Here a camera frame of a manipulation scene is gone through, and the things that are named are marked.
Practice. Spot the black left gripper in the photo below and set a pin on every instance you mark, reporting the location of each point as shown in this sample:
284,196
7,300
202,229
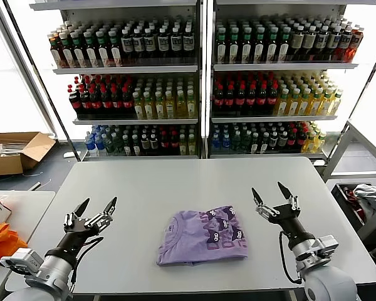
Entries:
75,238

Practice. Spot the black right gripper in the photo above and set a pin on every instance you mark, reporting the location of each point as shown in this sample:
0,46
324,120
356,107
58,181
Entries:
293,222

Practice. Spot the purple printed t-shirt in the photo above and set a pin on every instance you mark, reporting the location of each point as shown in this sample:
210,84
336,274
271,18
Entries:
188,238

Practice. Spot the white side table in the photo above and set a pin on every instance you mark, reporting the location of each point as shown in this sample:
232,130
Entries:
31,207

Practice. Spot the small dark bottle white label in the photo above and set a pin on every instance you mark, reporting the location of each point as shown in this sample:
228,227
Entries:
254,145
264,144
145,145
136,146
127,146
273,142
154,145
282,141

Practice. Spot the small cola bottle red label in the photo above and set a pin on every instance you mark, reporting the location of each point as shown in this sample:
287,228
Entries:
292,141
301,140
165,144
175,144

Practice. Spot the black storage bin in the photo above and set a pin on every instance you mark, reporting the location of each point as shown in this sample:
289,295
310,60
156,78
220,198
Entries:
347,203

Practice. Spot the small yellow drink bottle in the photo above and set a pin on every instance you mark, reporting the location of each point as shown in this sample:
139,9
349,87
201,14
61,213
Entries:
191,146
183,146
309,144
319,143

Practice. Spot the green label water bottle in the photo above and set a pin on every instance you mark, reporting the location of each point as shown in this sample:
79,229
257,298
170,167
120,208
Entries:
236,143
118,145
245,143
109,145

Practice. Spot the red garment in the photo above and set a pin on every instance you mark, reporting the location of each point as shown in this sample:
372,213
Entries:
351,196

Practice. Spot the blue water bottle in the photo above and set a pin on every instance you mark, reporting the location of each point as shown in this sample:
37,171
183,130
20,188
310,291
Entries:
90,145
100,145
226,144
216,144

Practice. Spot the orange fabric bag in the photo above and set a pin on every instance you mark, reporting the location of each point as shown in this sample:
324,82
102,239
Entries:
3,241

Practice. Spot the white grey garment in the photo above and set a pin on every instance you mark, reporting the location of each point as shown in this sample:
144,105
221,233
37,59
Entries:
369,196

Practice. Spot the open cardboard box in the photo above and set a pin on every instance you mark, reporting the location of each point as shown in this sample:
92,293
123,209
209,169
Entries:
6,164

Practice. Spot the yellow juice bottle white cap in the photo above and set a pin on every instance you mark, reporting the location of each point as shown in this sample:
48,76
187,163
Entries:
160,109
305,106
181,109
294,106
316,106
170,109
336,105
326,106
191,109
139,109
149,109
282,106

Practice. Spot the white plastic tubes bundle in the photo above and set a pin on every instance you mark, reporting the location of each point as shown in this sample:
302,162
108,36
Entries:
14,149

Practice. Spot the cola bottle red cap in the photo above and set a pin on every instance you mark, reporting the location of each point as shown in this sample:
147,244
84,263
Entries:
74,103
262,100
118,105
251,100
272,100
128,105
86,105
229,100
96,105
240,100
107,105
218,100

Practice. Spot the black slanted pole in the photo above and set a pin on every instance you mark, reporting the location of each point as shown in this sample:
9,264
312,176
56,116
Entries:
44,94
362,94

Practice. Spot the metal drinks shelf rack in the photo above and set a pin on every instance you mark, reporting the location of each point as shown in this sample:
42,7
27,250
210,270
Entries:
285,66
125,69

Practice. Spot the tea bottle green white label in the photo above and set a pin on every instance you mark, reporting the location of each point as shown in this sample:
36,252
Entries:
103,50
91,51
66,51
234,47
222,47
284,47
272,47
246,47
79,51
115,50
259,47

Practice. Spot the dark bottle beige label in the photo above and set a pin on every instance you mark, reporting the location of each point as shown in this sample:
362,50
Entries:
297,42
309,42

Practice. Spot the red tea bottle white label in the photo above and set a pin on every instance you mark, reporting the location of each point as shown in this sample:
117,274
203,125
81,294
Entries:
55,53

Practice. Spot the dark bottle pale label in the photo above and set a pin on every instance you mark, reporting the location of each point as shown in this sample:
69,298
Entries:
334,42
322,40

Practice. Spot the dark drink bottle white label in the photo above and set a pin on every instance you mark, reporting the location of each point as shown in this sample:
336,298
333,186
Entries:
149,44
163,43
139,44
188,42
175,43
127,44

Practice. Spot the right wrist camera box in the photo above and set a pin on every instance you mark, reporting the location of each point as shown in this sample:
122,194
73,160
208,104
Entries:
327,244

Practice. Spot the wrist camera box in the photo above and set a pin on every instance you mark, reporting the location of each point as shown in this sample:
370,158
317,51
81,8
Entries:
22,260
327,244

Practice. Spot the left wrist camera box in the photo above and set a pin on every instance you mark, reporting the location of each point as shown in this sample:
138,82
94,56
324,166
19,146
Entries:
22,260

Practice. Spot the grey metal cart frame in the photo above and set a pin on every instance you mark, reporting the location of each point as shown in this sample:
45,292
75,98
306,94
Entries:
340,147

